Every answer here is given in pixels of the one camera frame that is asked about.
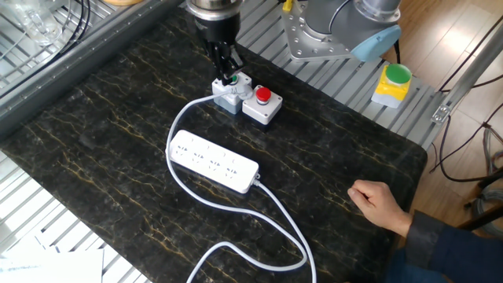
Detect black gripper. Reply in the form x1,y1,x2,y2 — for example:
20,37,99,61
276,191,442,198
194,13,245,86

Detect white power cord with plug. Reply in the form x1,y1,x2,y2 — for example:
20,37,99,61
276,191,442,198
164,82,318,283

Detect white power strip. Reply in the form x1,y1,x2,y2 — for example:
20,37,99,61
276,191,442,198
167,129,261,195

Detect person right forearm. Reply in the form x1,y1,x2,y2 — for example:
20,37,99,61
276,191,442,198
404,210,503,283

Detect person right hand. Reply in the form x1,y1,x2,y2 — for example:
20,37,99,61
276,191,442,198
347,179,413,239

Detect grey box green push button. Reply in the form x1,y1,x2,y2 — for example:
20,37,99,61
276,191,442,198
211,70,253,116

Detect grey box red push button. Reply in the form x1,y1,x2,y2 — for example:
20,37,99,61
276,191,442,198
241,84,284,126

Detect round wooden stand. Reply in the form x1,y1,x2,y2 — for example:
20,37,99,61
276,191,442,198
104,0,145,7

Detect black marble pattern slab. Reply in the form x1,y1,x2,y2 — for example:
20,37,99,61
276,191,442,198
0,7,428,283

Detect yellow box large green button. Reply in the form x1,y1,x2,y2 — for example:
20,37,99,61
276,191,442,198
371,62,413,110

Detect grey aluminium beam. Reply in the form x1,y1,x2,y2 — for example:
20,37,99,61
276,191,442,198
0,0,185,141

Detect clear plastic container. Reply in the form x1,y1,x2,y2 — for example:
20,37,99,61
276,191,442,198
0,0,64,47

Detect white paper sheets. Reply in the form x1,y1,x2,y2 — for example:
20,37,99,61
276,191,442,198
0,231,105,283

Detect blue trousers leg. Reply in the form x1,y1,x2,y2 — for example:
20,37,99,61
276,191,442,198
383,247,449,283

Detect silver robot mount plate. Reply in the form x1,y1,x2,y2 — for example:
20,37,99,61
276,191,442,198
281,0,354,62

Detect black cable bundle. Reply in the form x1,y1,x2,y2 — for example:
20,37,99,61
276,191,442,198
46,0,92,60

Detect thin black cable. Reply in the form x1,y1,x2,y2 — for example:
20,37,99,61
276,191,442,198
428,101,503,184

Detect aluminium frame pole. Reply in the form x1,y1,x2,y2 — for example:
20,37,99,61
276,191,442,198
430,23,503,126

